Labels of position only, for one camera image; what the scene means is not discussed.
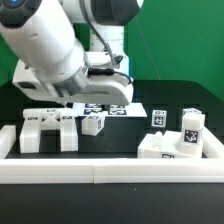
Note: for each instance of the white marker sheet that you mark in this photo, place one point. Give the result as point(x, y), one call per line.
point(132, 110)

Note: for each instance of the white chair seat part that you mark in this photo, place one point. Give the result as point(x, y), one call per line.
point(167, 145)

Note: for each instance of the white chair back part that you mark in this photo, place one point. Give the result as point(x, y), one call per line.
point(48, 119)

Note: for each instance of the white tagged cube near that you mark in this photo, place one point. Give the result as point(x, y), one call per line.
point(159, 118)

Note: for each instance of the white U-shaped fence frame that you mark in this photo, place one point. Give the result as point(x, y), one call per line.
point(99, 171)

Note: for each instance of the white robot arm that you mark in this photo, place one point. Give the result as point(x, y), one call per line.
point(70, 51)

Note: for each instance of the white tagged cube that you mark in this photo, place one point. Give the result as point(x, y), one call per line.
point(159, 118)
point(191, 110)

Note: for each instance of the white tagged cube far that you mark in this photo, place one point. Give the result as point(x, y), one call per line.
point(191, 110)

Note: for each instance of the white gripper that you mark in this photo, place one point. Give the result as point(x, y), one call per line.
point(106, 90)

